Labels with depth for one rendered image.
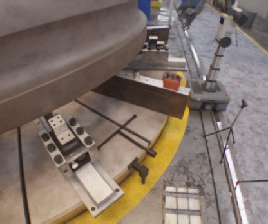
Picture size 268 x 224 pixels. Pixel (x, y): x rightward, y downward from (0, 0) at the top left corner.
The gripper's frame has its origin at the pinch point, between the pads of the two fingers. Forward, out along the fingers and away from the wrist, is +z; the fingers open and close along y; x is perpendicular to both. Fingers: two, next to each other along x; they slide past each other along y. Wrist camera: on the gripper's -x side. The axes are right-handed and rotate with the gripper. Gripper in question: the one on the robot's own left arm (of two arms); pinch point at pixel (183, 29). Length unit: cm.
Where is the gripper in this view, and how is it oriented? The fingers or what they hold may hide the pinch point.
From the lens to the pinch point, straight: 215.0
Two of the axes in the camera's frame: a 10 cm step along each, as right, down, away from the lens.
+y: -0.9, 6.8, -7.2
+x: 8.6, 4.1, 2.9
